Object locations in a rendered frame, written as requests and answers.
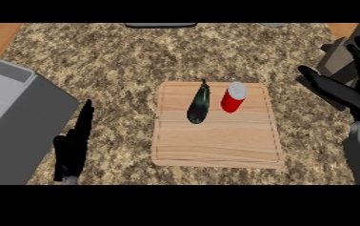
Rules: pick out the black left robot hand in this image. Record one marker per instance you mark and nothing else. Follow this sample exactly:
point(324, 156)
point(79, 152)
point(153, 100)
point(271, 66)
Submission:
point(73, 147)

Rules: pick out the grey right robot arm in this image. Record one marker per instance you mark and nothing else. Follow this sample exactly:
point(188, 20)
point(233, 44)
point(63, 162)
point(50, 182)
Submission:
point(354, 153)

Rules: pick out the dark grey flat object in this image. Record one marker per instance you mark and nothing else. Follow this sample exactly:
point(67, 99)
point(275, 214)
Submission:
point(160, 25)

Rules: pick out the dark green eggplant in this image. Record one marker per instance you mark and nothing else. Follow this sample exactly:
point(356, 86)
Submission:
point(199, 104)

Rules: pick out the grey box appliance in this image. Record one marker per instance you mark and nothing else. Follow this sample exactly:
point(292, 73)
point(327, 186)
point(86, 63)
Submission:
point(29, 121)

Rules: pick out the wooden cutting board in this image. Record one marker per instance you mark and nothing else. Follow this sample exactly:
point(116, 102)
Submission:
point(221, 140)

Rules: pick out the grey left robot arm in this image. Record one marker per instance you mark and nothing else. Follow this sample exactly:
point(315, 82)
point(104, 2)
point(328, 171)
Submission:
point(70, 180)

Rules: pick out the small pale grey object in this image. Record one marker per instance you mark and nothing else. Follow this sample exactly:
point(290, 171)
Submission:
point(274, 24)

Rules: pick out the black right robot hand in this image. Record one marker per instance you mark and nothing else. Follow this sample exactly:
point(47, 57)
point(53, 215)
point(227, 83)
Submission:
point(336, 91)

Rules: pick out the red can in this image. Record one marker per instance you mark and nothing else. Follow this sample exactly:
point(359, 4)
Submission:
point(233, 101)

